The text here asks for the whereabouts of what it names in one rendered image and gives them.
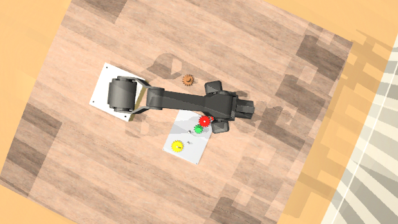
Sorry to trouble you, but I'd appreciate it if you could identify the yellow gear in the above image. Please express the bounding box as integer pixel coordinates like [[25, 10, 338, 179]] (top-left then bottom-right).
[[172, 141, 183, 152]]

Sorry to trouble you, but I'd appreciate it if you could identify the green gear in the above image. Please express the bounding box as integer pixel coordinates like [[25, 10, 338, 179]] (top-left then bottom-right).
[[194, 125, 203, 134]]

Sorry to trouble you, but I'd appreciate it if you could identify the brown gear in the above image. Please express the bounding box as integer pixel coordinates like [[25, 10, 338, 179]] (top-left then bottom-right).
[[182, 74, 194, 86]]

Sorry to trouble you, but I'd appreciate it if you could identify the red gear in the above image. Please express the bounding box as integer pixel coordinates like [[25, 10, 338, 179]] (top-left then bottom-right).
[[199, 116, 210, 127]]

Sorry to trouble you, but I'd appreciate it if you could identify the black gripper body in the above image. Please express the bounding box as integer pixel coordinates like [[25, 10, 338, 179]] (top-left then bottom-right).
[[204, 80, 230, 134]]

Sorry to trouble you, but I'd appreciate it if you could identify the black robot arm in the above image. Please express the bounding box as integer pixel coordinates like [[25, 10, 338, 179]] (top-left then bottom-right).
[[106, 76, 254, 121]]

